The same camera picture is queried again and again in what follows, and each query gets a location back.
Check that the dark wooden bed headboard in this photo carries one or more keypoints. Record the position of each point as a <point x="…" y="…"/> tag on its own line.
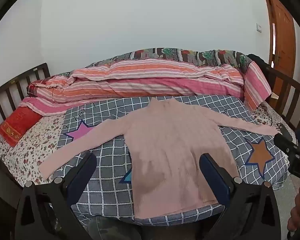
<point x="12" y="90"/>

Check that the pink orange striped quilt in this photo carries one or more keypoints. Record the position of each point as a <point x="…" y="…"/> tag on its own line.
<point x="152" y="80"/>

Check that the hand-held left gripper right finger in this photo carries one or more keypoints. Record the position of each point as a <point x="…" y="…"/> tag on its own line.
<point x="212" y="177"/>

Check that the small-flower print bed sheet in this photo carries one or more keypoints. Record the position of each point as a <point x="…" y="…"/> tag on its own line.
<point x="32" y="145"/>

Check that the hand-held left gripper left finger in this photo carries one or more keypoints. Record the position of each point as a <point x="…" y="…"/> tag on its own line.
<point x="85" y="170"/>

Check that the white wall switch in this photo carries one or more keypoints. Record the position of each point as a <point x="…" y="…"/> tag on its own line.
<point x="259" y="27"/>

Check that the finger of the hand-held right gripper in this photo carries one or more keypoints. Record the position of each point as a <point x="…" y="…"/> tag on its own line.
<point x="285" y="143"/>

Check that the red towel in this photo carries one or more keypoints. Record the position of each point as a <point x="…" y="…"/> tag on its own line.
<point x="17" y="126"/>

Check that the dark wooden bed frame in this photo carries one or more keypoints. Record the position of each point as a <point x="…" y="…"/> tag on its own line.
<point x="290" y="87"/>

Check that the grey checked blanket with stars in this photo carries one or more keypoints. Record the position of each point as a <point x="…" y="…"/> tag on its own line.
<point x="110" y="187"/>

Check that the pink knit sweater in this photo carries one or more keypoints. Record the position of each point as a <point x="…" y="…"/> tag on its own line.
<point x="170" y="142"/>

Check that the floral patchwork blanket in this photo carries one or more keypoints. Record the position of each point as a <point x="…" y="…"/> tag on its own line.
<point x="190" y="55"/>

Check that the brown wooden door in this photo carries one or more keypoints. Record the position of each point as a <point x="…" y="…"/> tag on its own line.
<point x="282" y="30"/>

